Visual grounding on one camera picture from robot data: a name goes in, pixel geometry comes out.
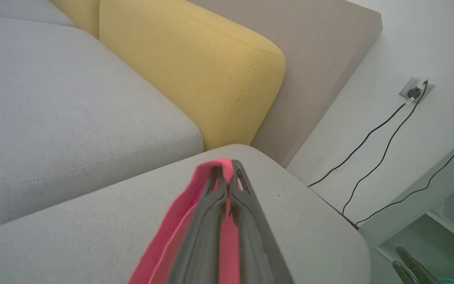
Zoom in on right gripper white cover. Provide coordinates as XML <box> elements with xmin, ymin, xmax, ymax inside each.
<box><xmin>392</xmin><ymin>247</ymin><xmax>454</xmax><ymax>284</ymax></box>

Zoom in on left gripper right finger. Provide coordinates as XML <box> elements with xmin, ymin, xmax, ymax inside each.
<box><xmin>227</xmin><ymin>159</ymin><xmax>294</xmax><ymax>284</ymax></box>

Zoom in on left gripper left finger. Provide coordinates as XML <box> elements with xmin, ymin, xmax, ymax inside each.
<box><xmin>167</xmin><ymin>166</ymin><xmax>227</xmax><ymax>284</ymax></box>

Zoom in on red garment with white band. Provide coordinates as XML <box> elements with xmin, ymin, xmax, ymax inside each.
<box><xmin>128</xmin><ymin>158</ymin><xmax>241</xmax><ymax>284</ymax></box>

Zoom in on white shelf unit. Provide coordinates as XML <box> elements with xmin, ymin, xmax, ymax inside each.
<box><xmin>359</xmin><ymin>128</ymin><xmax>454</xmax><ymax>284</ymax></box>

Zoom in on large yellow sofa back cushion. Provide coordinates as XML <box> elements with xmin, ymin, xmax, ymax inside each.
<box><xmin>99</xmin><ymin>0</ymin><xmax>287</xmax><ymax>151</ymax></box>

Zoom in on grey sofa seat cushion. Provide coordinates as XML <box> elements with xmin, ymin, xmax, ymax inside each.
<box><xmin>0</xmin><ymin>0</ymin><xmax>74</xmax><ymax>27</ymax></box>
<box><xmin>0</xmin><ymin>16</ymin><xmax>205</xmax><ymax>229</ymax></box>

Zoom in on small yellow sofa back cushion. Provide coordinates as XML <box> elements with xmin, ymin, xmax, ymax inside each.
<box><xmin>50</xmin><ymin>0</ymin><xmax>101</xmax><ymax>40</ymax></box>

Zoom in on black cable along shelf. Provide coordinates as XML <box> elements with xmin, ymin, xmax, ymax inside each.
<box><xmin>355</xmin><ymin>133</ymin><xmax>454</xmax><ymax>226</ymax></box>

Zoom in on thin black power cable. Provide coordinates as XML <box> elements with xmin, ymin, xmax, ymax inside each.
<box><xmin>342</xmin><ymin>80</ymin><xmax>429</xmax><ymax>216</ymax></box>

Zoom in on grey wall socket plate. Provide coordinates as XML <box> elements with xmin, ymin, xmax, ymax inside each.
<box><xmin>399</xmin><ymin>76</ymin><xmax>435</xmax><ymax>104</ymax></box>

